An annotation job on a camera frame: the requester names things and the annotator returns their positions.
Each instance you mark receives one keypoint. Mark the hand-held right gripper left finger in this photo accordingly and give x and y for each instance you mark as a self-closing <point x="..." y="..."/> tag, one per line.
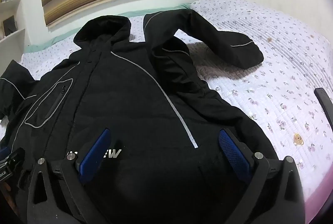
<point x="95" y="155"/>

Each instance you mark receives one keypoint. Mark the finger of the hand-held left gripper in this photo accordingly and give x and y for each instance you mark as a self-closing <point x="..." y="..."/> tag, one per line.
<point x="3" y="153"/>

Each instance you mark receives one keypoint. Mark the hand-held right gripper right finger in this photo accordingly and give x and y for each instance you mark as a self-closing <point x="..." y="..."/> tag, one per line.
<point x="234" y="155"/>

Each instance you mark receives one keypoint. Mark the black hooded jacket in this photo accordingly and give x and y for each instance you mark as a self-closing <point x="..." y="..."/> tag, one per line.
<point x="124" y="88"/>

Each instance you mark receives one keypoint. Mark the pink bed pad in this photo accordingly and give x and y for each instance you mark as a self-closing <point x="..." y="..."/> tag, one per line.
<point x="316" y="195"/>

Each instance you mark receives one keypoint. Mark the black curved bar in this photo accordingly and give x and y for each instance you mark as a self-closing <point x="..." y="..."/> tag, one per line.
<point x="324" y="104"/>

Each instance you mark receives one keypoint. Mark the white floral quilt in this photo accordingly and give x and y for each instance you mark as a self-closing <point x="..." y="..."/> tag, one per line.
<point x="281" y="57"/>

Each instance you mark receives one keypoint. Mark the white bookshelf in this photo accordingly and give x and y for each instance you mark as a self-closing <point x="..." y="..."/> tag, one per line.
<point x="11" y="41"/>

